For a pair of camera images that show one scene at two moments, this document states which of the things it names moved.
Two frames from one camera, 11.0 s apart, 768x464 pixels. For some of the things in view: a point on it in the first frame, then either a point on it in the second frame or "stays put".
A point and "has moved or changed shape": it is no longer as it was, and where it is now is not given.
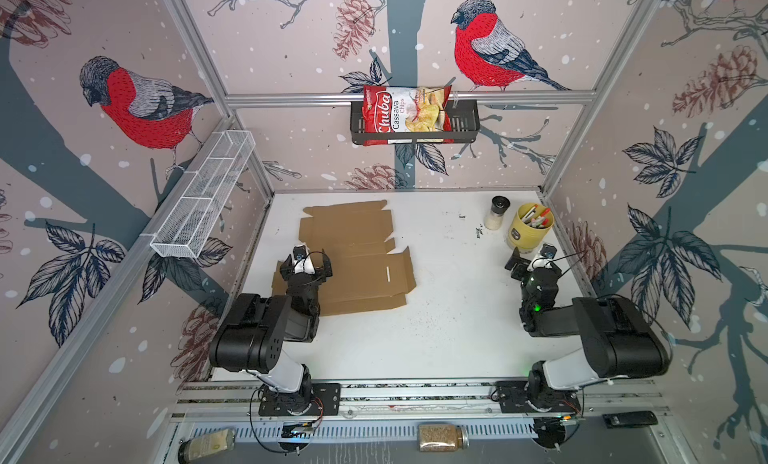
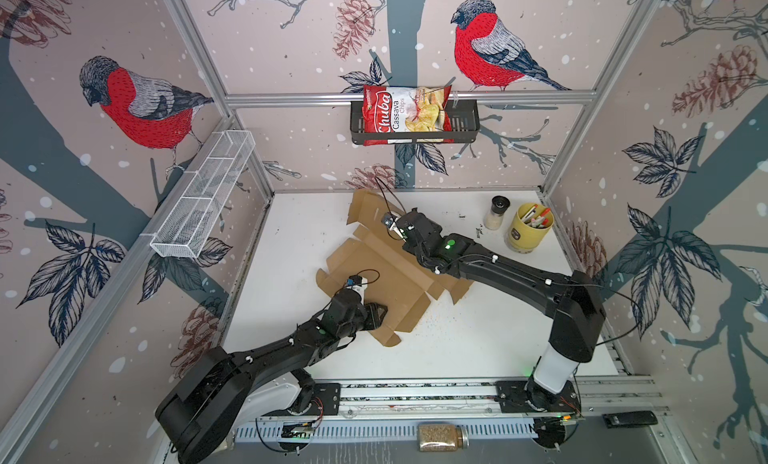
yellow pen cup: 529,228 stays put
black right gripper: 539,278 to 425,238
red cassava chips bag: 406,109 stays put
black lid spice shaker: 494,219 stays put
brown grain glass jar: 442,437 stays put
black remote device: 630,419 stays put
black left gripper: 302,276 to 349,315
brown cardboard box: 366,274 has moved or changed shape
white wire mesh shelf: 205,194 stays put
